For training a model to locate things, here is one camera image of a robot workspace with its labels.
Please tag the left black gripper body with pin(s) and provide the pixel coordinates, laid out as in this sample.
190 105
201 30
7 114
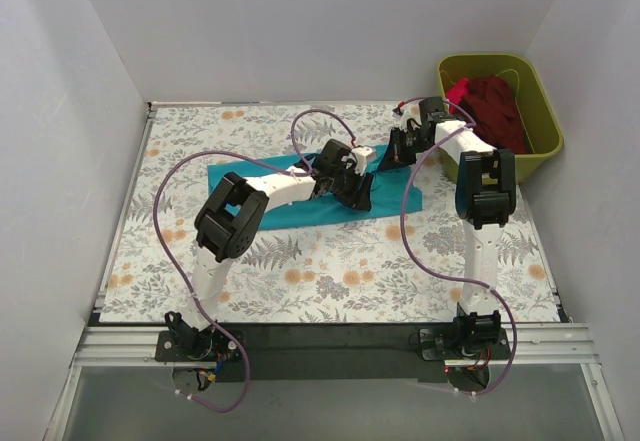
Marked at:
351 187

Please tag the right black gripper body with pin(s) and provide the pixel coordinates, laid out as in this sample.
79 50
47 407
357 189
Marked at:
400 146

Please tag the teal t shirt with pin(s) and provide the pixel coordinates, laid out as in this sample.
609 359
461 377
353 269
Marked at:
386 196

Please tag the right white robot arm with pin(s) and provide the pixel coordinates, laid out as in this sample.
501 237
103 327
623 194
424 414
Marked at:
485 198

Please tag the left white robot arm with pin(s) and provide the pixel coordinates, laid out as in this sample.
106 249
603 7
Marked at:
230 218

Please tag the pink garment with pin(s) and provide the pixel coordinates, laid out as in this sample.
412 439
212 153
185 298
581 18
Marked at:
457 92

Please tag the dark red garment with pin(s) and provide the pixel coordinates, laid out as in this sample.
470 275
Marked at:
491 103

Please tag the green plastic bin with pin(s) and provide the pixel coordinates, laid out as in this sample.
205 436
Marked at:
543 134

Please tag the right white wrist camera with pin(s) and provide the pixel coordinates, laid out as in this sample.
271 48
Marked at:
407 116

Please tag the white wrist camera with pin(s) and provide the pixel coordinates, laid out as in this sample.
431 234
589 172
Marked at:
363 157
407 116

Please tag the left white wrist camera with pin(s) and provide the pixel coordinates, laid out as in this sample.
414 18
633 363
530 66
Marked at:
363 157

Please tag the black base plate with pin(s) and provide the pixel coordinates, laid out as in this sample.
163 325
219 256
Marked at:
235 365

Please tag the aluminium frame rail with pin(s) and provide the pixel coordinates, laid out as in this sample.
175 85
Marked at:
528 343

